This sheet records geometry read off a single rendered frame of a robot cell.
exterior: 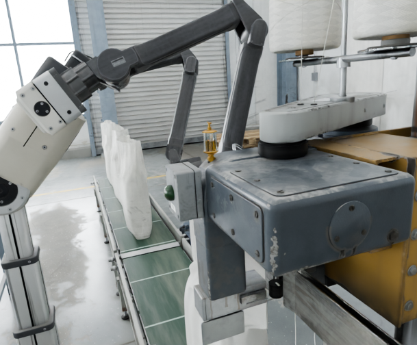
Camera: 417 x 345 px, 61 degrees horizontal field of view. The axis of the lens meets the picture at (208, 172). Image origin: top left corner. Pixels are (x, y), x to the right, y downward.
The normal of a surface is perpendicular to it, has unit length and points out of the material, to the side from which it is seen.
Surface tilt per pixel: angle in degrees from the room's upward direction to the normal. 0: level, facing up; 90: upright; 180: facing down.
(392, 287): 90
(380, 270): 90
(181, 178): 90
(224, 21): 81
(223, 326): 90
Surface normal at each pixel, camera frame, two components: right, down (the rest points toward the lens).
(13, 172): 0.00, 0.64
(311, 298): -0.93, 0.15
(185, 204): 0.36, 0.22
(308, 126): 0.71, 0.14
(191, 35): 0.22, 0.04
